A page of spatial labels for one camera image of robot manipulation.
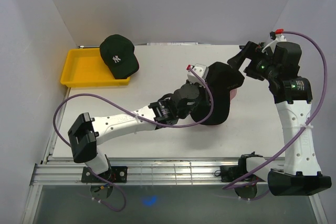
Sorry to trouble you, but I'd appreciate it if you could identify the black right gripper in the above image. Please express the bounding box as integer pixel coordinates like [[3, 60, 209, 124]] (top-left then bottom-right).
[[227, 41, 278, 81]]

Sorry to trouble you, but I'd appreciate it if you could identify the black baseball cap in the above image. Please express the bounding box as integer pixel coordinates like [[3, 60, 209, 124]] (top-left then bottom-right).
[[187, 62, 245, 126]]

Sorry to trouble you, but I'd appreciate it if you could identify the pink baseball cap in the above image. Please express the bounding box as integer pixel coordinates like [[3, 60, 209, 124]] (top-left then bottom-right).
[[204, 88, 238, 127]]

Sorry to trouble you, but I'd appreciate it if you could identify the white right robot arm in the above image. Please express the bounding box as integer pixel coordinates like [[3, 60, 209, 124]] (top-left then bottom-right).
[[227, 41, 332, 196]]

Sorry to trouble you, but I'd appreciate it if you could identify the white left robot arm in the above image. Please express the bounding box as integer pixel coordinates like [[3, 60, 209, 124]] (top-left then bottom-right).
[[68, 82, 212, 182]]

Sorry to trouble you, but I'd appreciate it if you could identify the dark green NY cap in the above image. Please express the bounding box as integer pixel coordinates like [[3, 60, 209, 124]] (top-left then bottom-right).
[[99, 34, 140, 79]]

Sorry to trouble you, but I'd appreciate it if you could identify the yellow plastic tray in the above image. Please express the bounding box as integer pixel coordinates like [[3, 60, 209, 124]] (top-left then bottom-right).
[[60, 48, 130, 88]]

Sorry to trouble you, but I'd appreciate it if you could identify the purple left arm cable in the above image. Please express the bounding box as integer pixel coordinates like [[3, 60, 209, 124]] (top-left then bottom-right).
[[53, 69, 215, 212]]

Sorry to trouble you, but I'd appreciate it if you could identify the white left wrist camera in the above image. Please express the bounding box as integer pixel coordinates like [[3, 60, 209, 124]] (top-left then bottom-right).
[[186, 63, 209, 87]]

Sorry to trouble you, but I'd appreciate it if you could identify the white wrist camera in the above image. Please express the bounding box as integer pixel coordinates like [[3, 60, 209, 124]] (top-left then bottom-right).
[[262, 29, 287, 55], [186, 63, 209, 87]]

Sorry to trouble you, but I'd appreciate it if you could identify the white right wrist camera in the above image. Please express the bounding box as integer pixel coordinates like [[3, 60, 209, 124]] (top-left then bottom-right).
[[262, 29, 287, 55]]

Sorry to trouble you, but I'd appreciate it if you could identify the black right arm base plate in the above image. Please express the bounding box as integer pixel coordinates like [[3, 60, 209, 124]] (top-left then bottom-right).
[[214, 165, 247, 182]]

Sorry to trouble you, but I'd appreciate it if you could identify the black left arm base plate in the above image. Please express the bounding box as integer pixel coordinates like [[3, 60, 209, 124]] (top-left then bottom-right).
[[80, 166, 128, 183]]

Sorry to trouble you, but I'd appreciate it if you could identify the aluminium front rail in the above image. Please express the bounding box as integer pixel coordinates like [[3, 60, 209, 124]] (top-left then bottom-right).
[[30, 157, 238, 186]]

